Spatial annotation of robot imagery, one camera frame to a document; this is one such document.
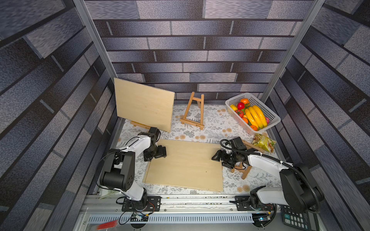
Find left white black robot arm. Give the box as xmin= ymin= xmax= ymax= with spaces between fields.
xmin=99 ymin=127 xmax=167 ymax=211

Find yellow banana bunch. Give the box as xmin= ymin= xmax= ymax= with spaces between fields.
xmin=245 ymin=105 xmax=268 ymax=130

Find red apple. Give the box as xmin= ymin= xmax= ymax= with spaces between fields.
xmin=237 ymin=102 xmax=245 ymax=110

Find white plastic basket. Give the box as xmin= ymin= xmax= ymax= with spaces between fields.
xmin=225 ymin=92 xmax=281 ymax=135

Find orange fruit bottom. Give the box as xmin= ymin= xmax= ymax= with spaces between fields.
xmin=250 ymin=125 xmax=259 ymax=131

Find green items plastic bag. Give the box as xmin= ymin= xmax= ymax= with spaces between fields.
xmin=99 ymin=188 xmax=118 ymax=199

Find wooden easel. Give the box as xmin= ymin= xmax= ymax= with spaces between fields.
xmin=130 ymin=121 xmax=151 ymax=130
xmin=230 ymin=140 xmax=265 ymax=180
xmin=180 ymin=92 xmax=205 ymax=131

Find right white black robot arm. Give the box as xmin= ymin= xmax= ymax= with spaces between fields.
xmin=212 ymin=137 xmax=324 ymax=214

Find plywood board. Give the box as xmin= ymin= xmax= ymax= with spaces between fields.
xmin=143 ymin=139 xmax=223 ymax=192
xmin=114 ymin=78 xmax=175 ymax=132

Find yellow lemon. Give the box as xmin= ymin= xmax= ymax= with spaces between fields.
xmin=230 ymin=105 xmax=239 ymax=112

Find orange fruit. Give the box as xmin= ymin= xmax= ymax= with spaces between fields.
xmin=250 ymin=125 xmax=259 ymax=131
xmin=240 ymin=98 xmax=250 ymax=105

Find floral table mat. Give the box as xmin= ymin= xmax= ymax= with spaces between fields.
xmin=135 ymin=105 xmax=281 ymax=195

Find aluminium rail base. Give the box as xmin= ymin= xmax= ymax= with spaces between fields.
xmin=73 ymin=194 xmax=301 ymax=231

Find red tool handle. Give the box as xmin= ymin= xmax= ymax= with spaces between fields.
xmin=96 ymin=220 xmax=118 ymax=231

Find black calculator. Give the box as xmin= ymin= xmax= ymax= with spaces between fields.
xmin=281 ymin=206 xmax=320 ymax=231

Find orange fruit top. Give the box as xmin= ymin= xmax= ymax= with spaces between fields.
xmin=240 ymin=98 xmax=250 ymax=105

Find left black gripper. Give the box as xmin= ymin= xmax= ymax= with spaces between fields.
xmin=146 ymin=145 xmax=168 ymax=161

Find green snack bag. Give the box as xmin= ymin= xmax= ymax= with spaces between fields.
xmin=252 ymin=133 xmax=276 ymax=153

